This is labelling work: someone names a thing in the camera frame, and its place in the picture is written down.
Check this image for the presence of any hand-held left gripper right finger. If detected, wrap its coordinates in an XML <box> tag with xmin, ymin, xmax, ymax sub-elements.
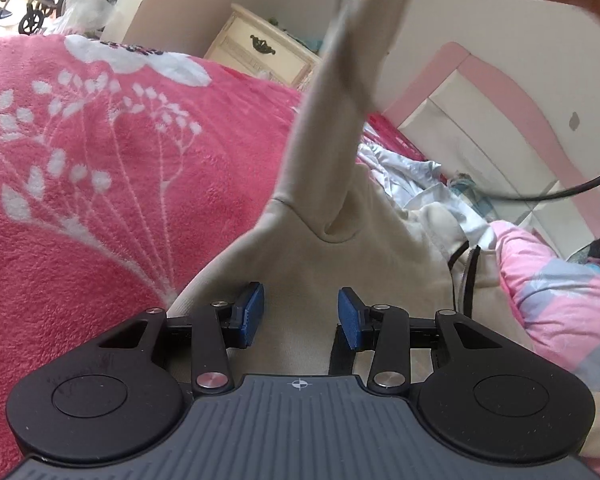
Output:
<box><xmin>337</xmin><ymin>286</ymin><xmax>506</xmax><ymax>395</ymax></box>

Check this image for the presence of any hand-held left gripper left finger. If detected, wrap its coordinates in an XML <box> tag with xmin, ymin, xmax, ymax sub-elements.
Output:
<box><xmin>97</xmin><ymin>281</ymin><xmax>266</xmax><ymax>395</ymax></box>

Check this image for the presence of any beige zip jacket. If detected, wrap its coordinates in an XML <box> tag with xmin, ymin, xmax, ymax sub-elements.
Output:
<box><xmin>167</xmin><ymin>0</ymin><xmax>536</xmax><ymax>378</ymax></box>

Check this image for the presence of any pink white headboard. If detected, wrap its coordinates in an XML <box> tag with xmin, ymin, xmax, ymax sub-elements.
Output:
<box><xmin>380</xmin><ymin>42</ymin><xmax>600</xmax><ymax>261</ymax></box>

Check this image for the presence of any white shirt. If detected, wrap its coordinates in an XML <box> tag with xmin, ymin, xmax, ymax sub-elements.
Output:
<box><xmin>357</xmin><ymin>140</ymin><xmax>498</xmax><ymax>251</ymax></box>

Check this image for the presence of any plaid pillow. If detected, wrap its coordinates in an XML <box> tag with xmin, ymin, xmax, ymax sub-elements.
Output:
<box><xmin>447</xmin><ymin>172</ymin><xmax>493</xmax><ymax>213</ymax></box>

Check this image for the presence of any red floral blanket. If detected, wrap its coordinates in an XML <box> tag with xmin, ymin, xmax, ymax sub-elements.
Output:
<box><xmin>0</xmin><ymin>32</ymin><xmax>431</xmax><ymax>461</ymax></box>

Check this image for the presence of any pink grey quilt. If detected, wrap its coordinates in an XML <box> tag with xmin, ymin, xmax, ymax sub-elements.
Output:
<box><xmin>492</xmin><ymin>220</ymin><xmax>600</xmax><ymax>391</ymax></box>

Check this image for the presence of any cream nightstand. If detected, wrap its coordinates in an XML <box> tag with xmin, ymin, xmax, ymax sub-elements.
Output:
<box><xmin>202</xmin><ymin>2</ymin><xmax>326</xmax><ymax>96</ymax></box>

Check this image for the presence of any black cable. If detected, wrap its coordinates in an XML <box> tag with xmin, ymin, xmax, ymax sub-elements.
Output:
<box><xmin>485</xmin><ymin>160</ymin><xmax>600</xmax><ymax>203</ymax></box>

